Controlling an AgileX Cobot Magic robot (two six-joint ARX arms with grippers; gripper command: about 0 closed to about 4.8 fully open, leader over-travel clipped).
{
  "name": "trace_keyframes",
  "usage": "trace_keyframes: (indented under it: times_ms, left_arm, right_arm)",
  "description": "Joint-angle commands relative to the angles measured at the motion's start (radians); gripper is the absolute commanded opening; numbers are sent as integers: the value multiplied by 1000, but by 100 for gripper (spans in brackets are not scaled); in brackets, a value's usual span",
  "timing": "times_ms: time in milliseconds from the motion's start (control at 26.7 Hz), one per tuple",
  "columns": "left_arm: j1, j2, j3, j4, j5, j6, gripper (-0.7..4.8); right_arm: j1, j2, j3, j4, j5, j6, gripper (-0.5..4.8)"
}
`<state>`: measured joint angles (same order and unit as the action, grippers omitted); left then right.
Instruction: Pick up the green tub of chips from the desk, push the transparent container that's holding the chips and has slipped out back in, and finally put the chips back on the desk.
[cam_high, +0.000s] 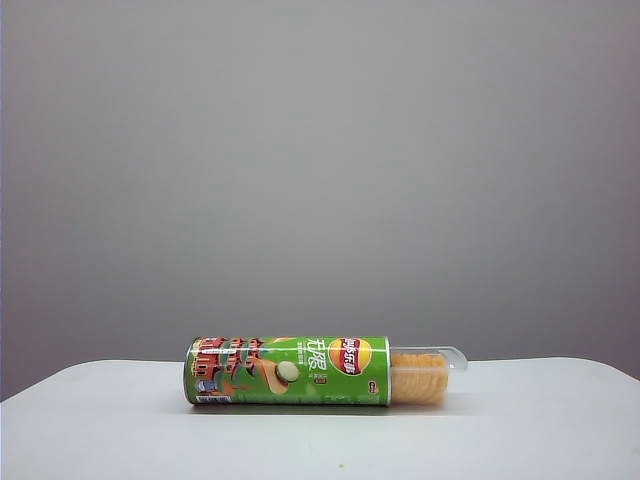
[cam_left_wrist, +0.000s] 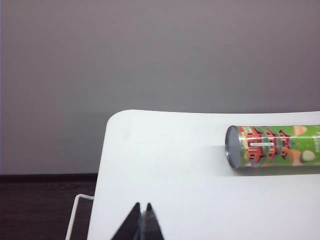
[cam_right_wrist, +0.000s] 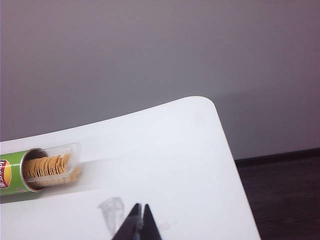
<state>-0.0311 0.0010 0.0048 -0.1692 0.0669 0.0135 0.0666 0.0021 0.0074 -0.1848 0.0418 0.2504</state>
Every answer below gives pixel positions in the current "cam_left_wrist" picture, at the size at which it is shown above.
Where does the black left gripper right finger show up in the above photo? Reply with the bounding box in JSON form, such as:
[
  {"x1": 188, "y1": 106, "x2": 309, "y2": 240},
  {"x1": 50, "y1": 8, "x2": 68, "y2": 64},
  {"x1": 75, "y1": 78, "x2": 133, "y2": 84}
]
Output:
[{"x1": 141, "y1": 202, "x2": 165, "y2": 240}]

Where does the white wire frame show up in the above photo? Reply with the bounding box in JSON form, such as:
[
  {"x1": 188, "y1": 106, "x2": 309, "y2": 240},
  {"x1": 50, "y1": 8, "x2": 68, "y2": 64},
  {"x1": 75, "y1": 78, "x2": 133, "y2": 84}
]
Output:
[{"x1": 64, "y1": 194, "x2": 96, "y2": 240}]

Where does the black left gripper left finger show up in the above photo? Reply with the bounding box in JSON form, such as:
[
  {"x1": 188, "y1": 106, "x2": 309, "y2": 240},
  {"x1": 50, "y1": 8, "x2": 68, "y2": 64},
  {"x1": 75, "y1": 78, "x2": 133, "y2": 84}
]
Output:
[{"x1": 112, "y1": 201, "x2": 142, "y2": 240}]

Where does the green chips can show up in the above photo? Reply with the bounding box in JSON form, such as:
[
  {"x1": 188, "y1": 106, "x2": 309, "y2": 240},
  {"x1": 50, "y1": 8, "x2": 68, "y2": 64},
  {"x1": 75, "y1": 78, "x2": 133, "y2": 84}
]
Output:
[{"x1": 224, "y1": 124, "x2": 320, "y2": 170}]

